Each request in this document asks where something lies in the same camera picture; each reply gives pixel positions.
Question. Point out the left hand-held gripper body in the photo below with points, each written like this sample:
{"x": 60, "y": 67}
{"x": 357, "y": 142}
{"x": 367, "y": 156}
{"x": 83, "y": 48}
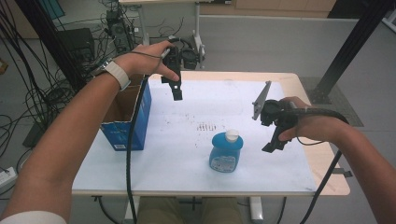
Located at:
{"x": 172, "y": 60}

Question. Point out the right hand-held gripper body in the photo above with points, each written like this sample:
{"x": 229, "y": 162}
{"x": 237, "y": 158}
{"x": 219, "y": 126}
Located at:
{"x": 280, "y": 112}

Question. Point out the blue cardboard box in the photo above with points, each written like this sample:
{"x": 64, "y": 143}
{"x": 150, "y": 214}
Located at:
{"x": 143, "y": 118}

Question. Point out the blue bottle with white cap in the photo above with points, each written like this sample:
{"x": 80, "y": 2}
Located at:
{"x": 225, "y": 155}

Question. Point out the person's left hand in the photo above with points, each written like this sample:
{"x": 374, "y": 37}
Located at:
{"x": 140, "y": 62}

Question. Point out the person's right hand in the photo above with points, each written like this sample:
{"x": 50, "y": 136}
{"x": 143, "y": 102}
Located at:
{"x": 314, "y": 127}

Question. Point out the white-legged desk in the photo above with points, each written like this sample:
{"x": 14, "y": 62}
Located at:
{"x": 196, "y": 25}

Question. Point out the white-band wristwatch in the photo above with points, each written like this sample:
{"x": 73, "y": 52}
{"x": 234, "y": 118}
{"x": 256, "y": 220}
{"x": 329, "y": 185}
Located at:
{"x": 120, "y": 74}

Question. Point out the black electronics unit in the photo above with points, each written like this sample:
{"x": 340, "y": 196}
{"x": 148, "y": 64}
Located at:
{"x": 120, "y": 29}

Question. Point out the dark floor mat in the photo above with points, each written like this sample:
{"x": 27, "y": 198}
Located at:
{"x": 345, "y": 112}

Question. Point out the white table leg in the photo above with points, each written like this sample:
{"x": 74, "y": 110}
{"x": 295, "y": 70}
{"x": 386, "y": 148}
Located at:
{"x": 127, "y": 214}
{"x": 257, "y": 210}

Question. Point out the white table mat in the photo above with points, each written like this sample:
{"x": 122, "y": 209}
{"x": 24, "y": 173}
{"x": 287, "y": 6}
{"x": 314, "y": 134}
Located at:
{"x": 186, "y": 174}

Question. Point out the person's right leg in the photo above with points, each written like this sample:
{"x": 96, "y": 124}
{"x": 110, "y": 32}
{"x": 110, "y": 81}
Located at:
{"x": 221, "y": 213}

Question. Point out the person's leg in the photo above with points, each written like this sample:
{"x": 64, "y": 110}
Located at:
{"x": 158, "y": 213}
{"x": 221, "y": 213}

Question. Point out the black case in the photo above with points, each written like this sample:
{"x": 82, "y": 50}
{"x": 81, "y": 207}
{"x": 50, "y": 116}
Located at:
{"x": 76, "y": 42}

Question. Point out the black table crossbar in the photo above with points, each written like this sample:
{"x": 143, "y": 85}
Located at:
{"x": 193, "y": 202}

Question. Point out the wooden cabinet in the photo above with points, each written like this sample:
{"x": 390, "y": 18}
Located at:
{"x": 280, "y": 7}

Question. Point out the person's left leg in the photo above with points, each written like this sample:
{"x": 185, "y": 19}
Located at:
{"x": 158, "y": 213}

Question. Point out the teal panel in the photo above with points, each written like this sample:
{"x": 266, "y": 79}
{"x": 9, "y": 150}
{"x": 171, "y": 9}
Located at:
{"x": 51, "y": 7}

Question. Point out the black stand base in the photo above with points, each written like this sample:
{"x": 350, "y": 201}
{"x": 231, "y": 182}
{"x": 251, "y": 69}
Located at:
{"x": 34, "y": 137}

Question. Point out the white power strip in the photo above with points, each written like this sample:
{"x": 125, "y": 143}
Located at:
{"x": 6, "y": 177}

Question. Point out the person's white sleeve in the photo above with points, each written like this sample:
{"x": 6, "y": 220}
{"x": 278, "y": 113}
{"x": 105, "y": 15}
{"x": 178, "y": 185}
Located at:
{"x": 31, "y": 217}

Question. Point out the grey table bracket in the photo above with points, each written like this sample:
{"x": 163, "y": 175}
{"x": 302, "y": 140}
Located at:
{"x": 342, "y": 172}

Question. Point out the black slanted stand post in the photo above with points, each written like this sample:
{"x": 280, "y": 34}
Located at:
{"x": 49, "y": 34}
{"x": 358, "y": 37}

